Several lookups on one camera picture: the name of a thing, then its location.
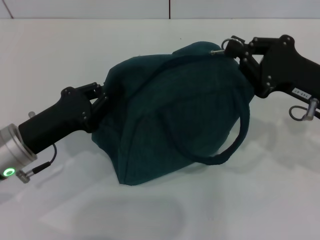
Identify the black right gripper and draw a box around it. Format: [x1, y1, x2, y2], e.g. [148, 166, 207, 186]
[224, 34, 320, 111]

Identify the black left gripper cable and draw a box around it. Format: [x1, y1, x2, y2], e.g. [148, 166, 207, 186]
[16, 143, 58, 185]

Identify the dark blue fabric bag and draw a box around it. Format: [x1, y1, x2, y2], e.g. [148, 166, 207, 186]
[89, 41, 255, 187]

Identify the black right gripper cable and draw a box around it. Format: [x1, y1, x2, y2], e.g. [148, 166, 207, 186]
[288, 98, 320, 122]

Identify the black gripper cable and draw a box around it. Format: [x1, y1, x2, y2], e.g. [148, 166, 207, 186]
[288, 98, 320, 122]
[16, 143, 58, 185]

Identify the silver zipper pull ring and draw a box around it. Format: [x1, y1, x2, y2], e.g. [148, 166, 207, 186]
[209, 35, 245, 55]

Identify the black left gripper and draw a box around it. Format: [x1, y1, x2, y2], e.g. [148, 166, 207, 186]
[18, 81, 110, 155]

